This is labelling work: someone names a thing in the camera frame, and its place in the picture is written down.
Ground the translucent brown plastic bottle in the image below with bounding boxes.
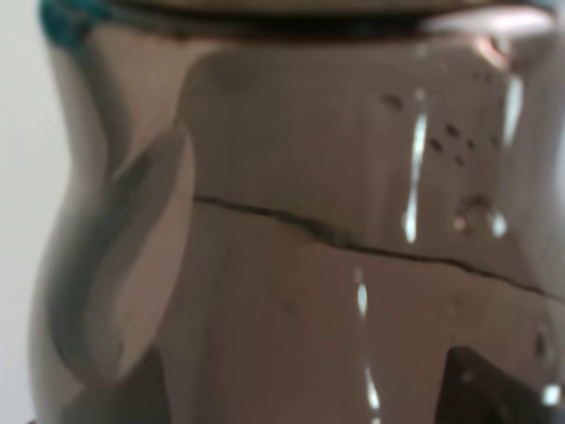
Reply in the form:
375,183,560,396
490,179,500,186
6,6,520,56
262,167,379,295
31,1,564,423

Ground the teal translucent plastic cup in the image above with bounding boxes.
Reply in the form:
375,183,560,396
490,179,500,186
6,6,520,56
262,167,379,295
38,0,114,48

